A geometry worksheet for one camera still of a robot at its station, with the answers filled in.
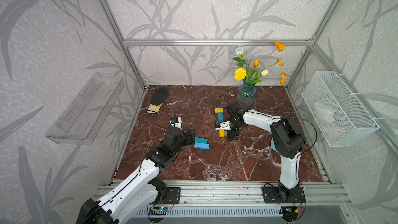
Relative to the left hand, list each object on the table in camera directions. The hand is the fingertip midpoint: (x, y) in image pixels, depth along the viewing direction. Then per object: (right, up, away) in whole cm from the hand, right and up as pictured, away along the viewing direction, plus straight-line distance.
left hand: (191, 131), depth 80 cm
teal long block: (+4, -8, +12) cm, 15 cm away
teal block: (+17, +5, +21) cm, 28 cm away
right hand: (+21, -2, +17) cm, 27 cm away
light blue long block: (+5, -10, +9) cm, 14 cm away
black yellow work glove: (-29, +18, +32) cm, 47 cm away
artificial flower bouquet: (+36, +34, +18) cm, 53 cm away
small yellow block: (+14, +9, +23) cm, 28 cm away
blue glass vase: (+34, +20, +21) cm, 45 cm away
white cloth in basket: (+68, +9, -4) cm, 69 cm away
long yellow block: (+17, -4, +14) cm, 22 cm away
